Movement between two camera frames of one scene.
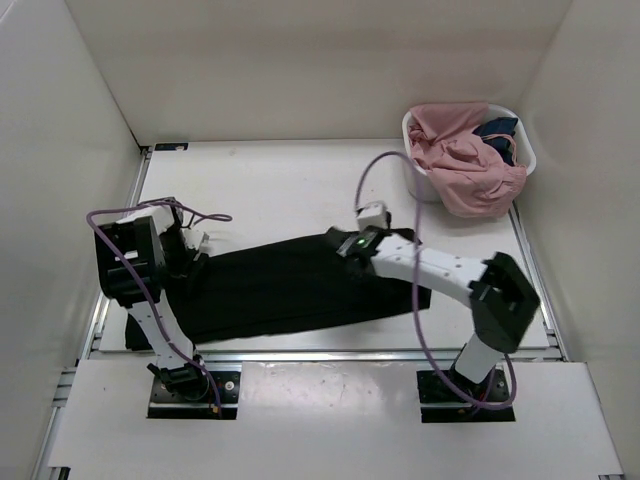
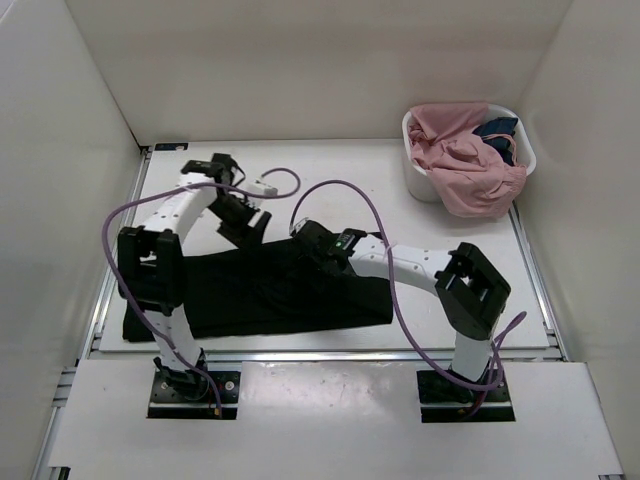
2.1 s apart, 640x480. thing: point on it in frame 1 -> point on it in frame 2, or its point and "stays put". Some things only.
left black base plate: x=164 y=404 stays put
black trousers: x=269 y=284 stays put
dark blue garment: x=499 y=125 stays put
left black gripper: x=182 y=269 -> x=243 y=235
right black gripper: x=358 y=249 -> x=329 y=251
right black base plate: x=439 y=403 stays put
